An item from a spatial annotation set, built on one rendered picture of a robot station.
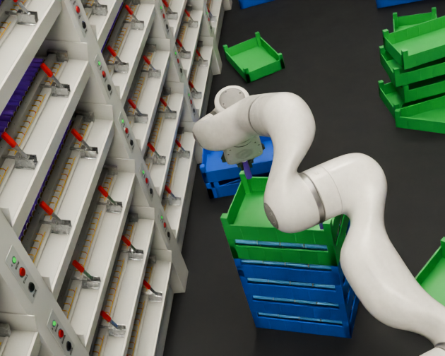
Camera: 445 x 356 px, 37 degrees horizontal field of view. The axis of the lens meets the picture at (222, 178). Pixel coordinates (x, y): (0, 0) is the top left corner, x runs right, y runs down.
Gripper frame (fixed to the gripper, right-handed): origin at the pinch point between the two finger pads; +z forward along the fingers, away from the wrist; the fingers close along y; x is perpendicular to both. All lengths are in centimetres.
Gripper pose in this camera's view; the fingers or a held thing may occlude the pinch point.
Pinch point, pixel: (244, 161)
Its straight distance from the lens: 183.8
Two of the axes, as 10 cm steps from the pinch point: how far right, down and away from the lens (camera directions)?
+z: 1.3, 4.4, 8.9
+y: 9.5, -3.1, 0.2
